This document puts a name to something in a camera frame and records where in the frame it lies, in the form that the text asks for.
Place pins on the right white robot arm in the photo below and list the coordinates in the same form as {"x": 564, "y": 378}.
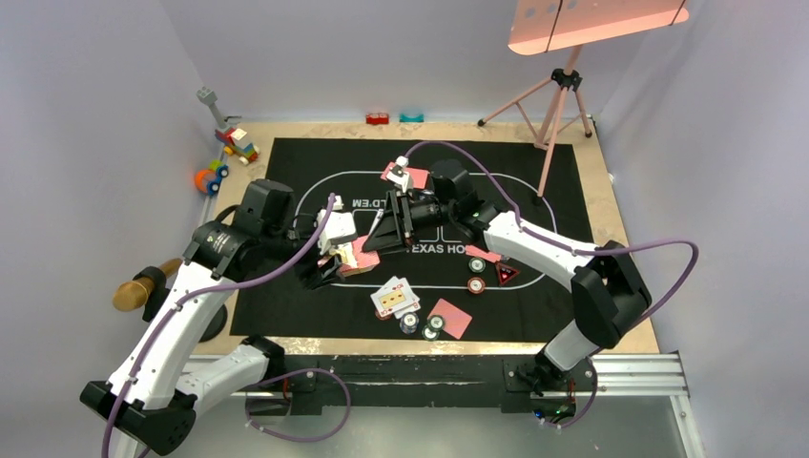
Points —
{"x": 607, "y": 291}

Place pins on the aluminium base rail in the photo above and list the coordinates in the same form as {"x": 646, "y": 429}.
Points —
{"x": 306, "y": 384}

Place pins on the blue poker chip stack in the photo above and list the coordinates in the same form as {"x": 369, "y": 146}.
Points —
{"x": 409, "y": 323}

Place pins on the red backed card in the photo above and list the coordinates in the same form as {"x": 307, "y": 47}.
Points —
{"x": 476, "y": 252}
{"x": 456, "y": 320}
{"x": 418, "y": 176}

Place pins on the red triangular button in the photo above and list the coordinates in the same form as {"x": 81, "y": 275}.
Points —
{"x": 505, "y": 273}

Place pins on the red backed card top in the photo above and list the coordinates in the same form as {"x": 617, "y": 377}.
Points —
{"x": 418, "y": 176}

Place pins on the green poker chip stack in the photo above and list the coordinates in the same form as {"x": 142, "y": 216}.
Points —
{"x": 436, "y": 322}

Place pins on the gold microphone on stand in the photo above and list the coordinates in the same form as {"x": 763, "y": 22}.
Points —
{"x": 147, "y": 289}

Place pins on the colourful toy block train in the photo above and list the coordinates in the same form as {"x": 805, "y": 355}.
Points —
{"x": 236, "y": 142}

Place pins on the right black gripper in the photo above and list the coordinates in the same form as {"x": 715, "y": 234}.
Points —
{"x": 397, "y": 226}

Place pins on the red small block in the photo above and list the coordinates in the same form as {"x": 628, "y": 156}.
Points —
{"x": 377, "y": 118}

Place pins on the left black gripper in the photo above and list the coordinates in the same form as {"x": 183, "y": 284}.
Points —
{"x": 325, "y": 271}

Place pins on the pink music stand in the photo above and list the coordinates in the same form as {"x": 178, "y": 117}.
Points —
{"x": 548, "y": 26}

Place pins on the black poker table mat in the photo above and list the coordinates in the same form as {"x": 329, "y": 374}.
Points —
{"x": 528, "y": 308}

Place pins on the face-up playing cards pile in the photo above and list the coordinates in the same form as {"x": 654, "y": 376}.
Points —
{"x": 395, "y": 298}

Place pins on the teal small block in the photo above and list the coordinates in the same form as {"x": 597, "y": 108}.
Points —
{"x": 411, "y": 117}

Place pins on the red backed card bottom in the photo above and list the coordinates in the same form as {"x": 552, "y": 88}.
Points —
{"x": 456, "y": 320}

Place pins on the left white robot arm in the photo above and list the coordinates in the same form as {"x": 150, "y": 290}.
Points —
{"x": 149, "y": 399}

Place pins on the pink playing card box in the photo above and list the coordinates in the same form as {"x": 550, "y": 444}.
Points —
{"x": 360, "y": 260}

